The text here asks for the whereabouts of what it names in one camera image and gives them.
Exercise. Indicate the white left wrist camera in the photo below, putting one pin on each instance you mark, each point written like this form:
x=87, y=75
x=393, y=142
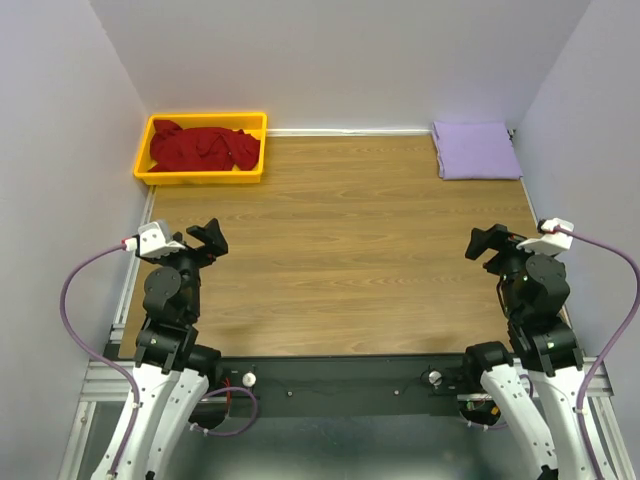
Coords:
x=155, y=241

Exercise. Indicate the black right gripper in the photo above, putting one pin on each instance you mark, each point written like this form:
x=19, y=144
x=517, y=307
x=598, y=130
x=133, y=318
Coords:
x=496, y=236

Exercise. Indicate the aluminium frame rail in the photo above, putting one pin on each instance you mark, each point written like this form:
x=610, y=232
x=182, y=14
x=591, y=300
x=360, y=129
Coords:
x=115, y=382

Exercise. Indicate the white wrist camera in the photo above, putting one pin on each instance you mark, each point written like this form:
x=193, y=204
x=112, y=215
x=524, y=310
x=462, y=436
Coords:
x=553, y=239
x=155, y=241

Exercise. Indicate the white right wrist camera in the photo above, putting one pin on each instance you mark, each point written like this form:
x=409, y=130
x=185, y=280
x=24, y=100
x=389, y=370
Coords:
x=553, y=239

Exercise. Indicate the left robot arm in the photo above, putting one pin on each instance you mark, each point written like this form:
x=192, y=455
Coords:
x=171, y=371

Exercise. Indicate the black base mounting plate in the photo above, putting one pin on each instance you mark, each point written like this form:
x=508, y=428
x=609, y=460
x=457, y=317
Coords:
x=355, y=385

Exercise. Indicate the red t shirt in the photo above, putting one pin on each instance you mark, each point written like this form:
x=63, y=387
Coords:
x=201, y=149

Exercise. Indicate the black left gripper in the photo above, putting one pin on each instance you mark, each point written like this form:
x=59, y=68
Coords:
x=213, y=231

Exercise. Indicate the yellow plastic bin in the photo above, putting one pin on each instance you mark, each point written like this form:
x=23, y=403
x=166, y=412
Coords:
x=253, y=123

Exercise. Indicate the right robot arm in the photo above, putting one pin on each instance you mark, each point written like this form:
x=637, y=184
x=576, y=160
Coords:
x=535, y=381

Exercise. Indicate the folded lavender t shirt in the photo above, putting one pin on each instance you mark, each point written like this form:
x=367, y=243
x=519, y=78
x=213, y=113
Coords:
x=475, y=151

